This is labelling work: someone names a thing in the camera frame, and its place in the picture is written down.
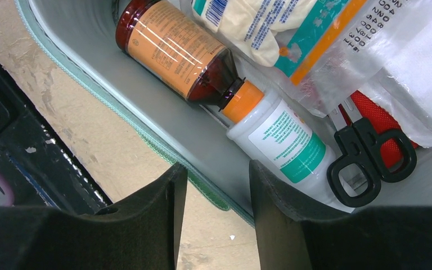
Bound white bottle green label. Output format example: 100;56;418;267
222;89;354;213

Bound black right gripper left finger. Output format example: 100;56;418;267
0;163;188;269

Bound brown glass medicine bottle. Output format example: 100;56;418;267
115;1;264;123

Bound red first aid pouch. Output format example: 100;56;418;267
350;91;417;171

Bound black handled scissors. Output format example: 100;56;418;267
327;97;417;208

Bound mint green case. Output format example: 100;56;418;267
15;1;432;227

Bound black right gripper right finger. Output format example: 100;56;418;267
249;160;432;269

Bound white gauze packets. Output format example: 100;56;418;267
359;1;432;148

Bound bandage box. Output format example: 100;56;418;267
180;0;432;118

